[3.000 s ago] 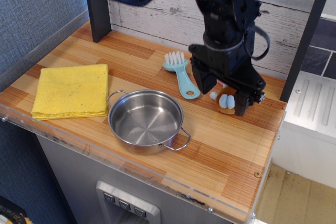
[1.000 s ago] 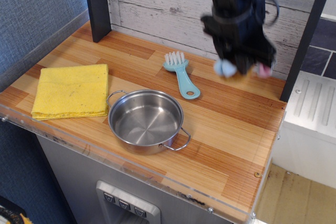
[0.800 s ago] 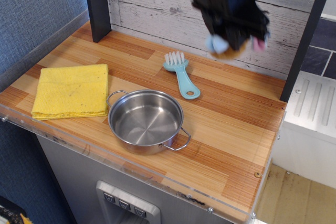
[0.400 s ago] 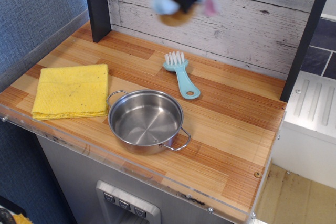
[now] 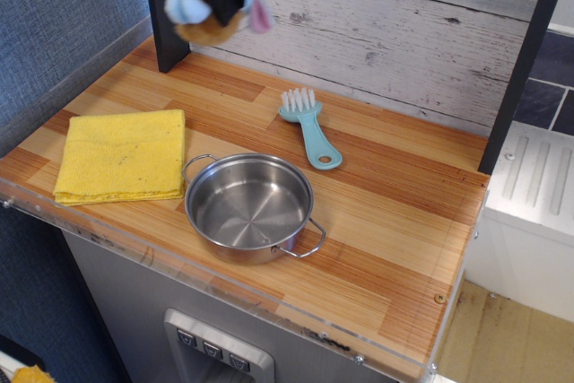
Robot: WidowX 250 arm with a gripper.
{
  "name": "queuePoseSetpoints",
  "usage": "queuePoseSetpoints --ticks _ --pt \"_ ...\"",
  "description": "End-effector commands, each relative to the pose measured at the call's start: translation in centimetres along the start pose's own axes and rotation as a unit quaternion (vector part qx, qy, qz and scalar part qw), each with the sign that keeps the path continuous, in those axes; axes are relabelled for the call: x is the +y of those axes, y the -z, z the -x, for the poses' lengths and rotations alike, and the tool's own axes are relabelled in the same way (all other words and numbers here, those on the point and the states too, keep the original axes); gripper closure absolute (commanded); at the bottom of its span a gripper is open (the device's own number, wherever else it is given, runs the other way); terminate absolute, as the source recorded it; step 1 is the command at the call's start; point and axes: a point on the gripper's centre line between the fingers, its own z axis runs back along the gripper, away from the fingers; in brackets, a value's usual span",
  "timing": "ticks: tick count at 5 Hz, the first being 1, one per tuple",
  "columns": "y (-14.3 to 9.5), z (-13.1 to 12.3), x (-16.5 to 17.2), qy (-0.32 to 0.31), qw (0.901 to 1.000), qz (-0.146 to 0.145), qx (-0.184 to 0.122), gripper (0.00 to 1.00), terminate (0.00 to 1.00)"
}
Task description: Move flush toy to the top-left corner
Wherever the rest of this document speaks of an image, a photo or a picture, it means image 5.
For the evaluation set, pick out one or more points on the clear acrylic table edge guard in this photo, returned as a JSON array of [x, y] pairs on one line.
[[369, 286]]

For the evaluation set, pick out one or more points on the yellow folded cloth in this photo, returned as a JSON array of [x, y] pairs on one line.
[[122, 157]]

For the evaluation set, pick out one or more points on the grey control panel with buttons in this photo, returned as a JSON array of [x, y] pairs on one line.
[[203, 353]]

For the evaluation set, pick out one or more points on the teal dish brush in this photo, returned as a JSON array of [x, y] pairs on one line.
[[300, 106]]

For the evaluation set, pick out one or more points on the black right frame post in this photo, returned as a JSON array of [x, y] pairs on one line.
[[526, 58]]

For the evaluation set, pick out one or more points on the brown and blue plush toy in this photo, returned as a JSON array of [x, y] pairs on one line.
[[195, 21]]

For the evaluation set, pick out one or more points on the yellow object at bottom-left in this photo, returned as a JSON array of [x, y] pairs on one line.
[[31, 375]]

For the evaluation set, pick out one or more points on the stainless steel pot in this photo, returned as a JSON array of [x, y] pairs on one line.
[[252, 208]]

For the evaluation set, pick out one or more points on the white ribbed appliance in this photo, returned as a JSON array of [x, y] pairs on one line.
[[523, 243]]

